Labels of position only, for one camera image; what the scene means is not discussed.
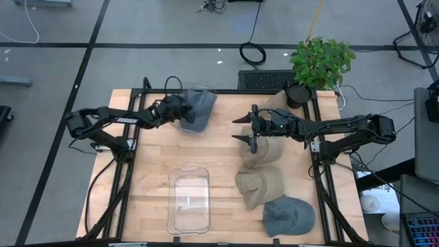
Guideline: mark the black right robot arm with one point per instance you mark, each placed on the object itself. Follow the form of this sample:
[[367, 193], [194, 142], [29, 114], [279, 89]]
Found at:
[[343, 127]]

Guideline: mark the black metal table frame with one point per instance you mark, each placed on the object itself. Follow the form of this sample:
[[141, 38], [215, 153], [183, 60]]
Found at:
[[223, 91]]

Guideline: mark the grey flat platform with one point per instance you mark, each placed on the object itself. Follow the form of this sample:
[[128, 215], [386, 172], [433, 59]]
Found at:
[[41, 2]]

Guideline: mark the blue baseball cap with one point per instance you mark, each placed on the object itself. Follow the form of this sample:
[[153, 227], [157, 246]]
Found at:
[[288, 216], [202, 106]]

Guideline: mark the grey floor bar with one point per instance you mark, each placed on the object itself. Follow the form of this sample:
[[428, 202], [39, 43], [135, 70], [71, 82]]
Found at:
[[13, 81]]

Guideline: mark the laptop with rainbow keyboard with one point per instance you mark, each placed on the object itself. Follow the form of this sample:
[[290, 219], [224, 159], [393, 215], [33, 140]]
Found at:
[[423, 230]]

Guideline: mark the black floor grille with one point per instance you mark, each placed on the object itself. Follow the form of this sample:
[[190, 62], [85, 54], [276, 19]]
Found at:
[[260, 80]]

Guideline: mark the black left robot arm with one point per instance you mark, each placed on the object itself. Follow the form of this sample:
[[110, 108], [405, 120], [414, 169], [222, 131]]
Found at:
[[103, 113]]

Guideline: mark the black plant pot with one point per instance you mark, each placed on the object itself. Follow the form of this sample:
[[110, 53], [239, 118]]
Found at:
[[297, 96]]

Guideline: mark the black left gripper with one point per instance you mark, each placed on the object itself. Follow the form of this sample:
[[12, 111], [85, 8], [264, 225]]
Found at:
[[171, 108]]

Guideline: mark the beige baseball cap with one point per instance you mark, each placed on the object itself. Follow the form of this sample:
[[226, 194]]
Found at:
[[278, 103], [271, 152], [260, 185]]

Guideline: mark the black beam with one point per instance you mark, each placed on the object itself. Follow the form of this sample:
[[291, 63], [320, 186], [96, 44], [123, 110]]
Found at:
[[384, 176]]

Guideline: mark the black object on desk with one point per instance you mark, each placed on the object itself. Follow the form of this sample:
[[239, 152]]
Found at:
[[433, 106]]

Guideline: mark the clear plastic bin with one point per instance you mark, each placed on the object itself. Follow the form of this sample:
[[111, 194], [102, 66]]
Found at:
[[176, 128], [188, 192]]

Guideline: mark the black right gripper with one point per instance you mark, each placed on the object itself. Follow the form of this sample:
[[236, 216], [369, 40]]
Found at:
[[271, 123]]

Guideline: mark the black floor object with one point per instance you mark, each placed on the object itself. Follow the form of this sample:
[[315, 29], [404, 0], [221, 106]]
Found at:
[[4, 115]]

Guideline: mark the black floor fan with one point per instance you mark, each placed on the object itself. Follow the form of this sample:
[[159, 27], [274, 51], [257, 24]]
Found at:
[[428, 20]]

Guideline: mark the white bag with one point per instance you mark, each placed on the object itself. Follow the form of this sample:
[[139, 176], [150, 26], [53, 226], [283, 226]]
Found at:
[[377, 199]]

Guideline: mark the grey desk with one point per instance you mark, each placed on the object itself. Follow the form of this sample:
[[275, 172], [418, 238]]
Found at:
[[427, 151]]

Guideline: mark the green leafy potted plant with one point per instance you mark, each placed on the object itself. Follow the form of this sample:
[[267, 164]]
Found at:
[[319, 61]]

